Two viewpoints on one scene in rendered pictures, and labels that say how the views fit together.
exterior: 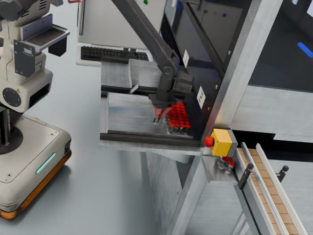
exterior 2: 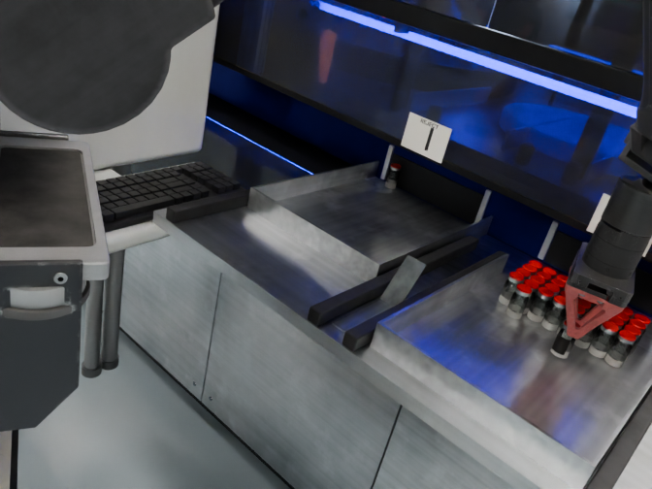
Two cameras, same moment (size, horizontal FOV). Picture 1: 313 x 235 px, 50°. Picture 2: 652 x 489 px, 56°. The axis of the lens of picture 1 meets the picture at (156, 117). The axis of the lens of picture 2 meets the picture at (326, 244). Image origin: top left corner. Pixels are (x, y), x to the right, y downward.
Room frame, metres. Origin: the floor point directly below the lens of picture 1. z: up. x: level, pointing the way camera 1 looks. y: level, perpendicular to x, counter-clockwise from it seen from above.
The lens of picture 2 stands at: (0.83, 0.67, 1.30)
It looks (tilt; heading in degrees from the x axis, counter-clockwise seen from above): 27 degrees down; 320
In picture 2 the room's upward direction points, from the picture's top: 14 degrees clockwise
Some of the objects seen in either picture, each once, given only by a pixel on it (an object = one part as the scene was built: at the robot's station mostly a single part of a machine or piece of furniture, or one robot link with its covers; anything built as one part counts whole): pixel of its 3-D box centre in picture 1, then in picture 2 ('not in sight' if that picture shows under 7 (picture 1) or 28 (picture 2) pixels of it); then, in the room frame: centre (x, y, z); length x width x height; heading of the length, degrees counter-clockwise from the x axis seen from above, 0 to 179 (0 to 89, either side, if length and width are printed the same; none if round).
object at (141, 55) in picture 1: (115, 55); (139, 194); (1.78, 0.32, 0.82); 0.40 x 0.14 x 0.02; 108
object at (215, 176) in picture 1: (222, 170); not in sight; (0.97, -0.30, 0.87); 0.14 x 0.13 x 0.02; 105
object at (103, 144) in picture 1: (152, 100); (433, 286); (1.33, 0.04, 0.87); 0.70 x 0.48 x 0.02; 15
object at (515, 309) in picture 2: not in sight; (518, 301); (1.22, -0.01, 0.90); 0.02 x 0.02 x 0.05
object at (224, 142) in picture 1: (221, 142); not in sight; (0.97, -0.25, 0.99); 0.08 x 0.07 x 0.07; 105
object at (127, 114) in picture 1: (147, 116); (535, 343); (1.15, 0.04, 0.90); 0.34 x 0.26 x 0.04; 105
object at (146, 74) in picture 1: (162, 78); (375, 211); (1.51, 0.02, 0.90); 0.34 x 0.26 x 0.04; 105
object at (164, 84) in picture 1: (168, 81); (639, 206); (1.13, -0.01, 1.10); 0.07 x 0.06 x 0.07; 86
